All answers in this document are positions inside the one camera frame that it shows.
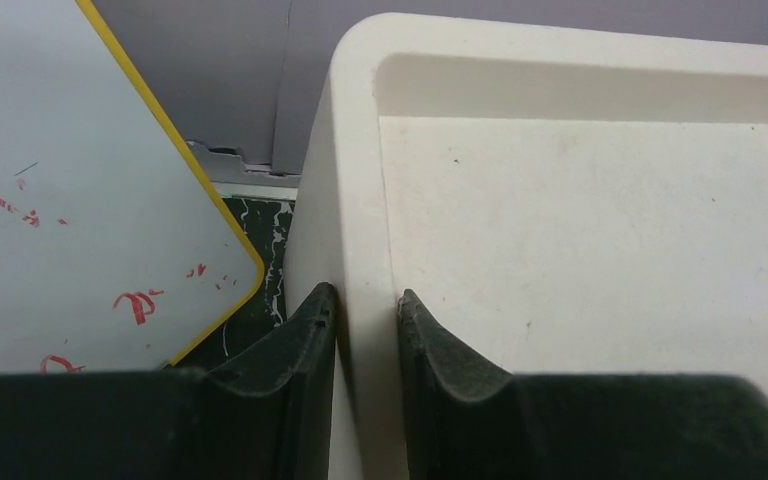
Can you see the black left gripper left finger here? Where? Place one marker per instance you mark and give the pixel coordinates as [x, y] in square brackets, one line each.
[264, 414]

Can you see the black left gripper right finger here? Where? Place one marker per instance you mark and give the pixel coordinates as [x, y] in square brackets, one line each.
[467, 418]

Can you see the white plastic drawer organizer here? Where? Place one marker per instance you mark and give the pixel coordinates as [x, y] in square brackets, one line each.
[563, 200]

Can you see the yellow framed whiteboard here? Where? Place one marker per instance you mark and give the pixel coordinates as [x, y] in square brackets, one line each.
[116, 251]

